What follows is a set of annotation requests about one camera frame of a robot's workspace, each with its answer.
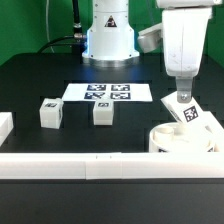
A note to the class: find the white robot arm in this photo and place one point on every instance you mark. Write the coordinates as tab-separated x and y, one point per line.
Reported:
111	41

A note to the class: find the white round stool seat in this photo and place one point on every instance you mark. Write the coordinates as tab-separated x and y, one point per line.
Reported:
179	138

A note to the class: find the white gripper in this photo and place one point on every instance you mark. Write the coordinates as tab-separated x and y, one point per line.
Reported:
184	32

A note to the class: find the white fiducial marker sheet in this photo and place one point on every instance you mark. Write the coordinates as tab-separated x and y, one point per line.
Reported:
117	92

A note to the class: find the white front fence bar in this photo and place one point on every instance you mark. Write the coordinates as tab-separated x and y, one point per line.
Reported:
93	166

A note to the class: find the white right fence piece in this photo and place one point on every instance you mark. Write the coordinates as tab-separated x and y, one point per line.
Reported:
216	129

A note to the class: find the white fence piece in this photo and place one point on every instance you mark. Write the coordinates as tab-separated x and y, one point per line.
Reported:
216	129
6	125

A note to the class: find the white left fence piece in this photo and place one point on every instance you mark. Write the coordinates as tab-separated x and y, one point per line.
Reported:
6	125

